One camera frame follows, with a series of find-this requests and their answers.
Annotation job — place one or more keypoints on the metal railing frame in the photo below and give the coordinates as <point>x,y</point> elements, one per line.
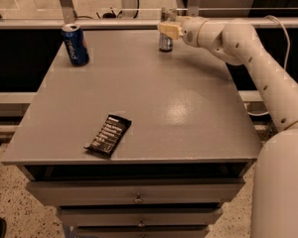
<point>41,14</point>

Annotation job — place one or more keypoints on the grey drawer cabinet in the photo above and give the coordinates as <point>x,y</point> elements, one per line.
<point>185,154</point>

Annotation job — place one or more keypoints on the silver redbull can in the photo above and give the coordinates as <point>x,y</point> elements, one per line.
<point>165,42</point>

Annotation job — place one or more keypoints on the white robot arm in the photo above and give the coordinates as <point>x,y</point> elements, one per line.
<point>274,211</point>

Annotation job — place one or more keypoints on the black snack bar wrapper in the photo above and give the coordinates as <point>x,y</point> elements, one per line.
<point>109,135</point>

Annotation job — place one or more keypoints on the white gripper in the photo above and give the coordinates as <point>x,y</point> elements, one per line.
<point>191,33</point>

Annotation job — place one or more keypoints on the blue pepsi can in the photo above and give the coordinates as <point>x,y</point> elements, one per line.
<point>75,44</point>

